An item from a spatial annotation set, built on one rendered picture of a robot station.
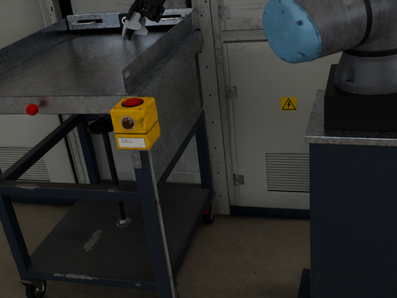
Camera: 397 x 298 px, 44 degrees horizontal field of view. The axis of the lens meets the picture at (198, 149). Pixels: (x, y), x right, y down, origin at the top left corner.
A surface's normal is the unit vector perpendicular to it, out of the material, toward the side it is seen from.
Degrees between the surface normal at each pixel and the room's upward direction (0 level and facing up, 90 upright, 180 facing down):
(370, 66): 71
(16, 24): 90
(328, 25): 81
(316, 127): 0
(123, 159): 90
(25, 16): 90
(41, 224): 0
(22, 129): 90
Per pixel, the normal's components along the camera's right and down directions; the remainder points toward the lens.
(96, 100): -0.25, 0.46
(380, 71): -0.18, 0.14
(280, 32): -0.87, 0.39
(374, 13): 0.40, 0.22
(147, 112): 0.96, 0.02
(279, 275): -0.11, -0.89
